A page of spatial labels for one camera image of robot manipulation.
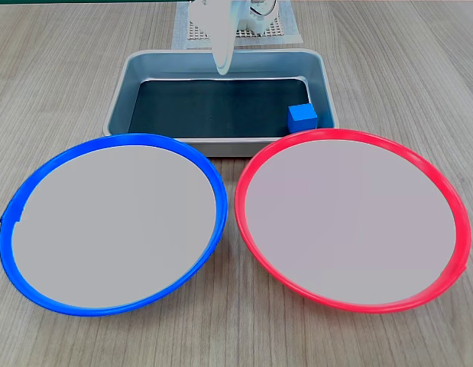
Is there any white plate with blue rim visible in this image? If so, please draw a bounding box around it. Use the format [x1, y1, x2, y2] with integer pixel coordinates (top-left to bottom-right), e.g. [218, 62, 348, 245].
[0, 132, 229, 318]

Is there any steel tray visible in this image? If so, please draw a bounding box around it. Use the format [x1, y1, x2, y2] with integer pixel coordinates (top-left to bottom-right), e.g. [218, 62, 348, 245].
[102, 48, 341, 158]

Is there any white plate with red rim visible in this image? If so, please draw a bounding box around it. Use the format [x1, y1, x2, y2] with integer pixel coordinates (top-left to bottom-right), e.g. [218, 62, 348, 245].
[234, 128, 472, 315]

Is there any pale perforated base plate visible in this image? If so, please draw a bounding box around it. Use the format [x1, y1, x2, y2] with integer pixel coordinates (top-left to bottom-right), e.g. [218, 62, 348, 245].
[186, 15, 284, 41]

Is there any blue cube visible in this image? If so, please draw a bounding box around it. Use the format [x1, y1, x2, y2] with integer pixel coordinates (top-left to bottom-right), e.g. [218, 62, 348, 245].
[287, 102, 319, 135]

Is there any black tray mat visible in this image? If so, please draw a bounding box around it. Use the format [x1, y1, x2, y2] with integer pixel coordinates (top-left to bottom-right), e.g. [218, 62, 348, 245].
[128, 77, 317, 140]

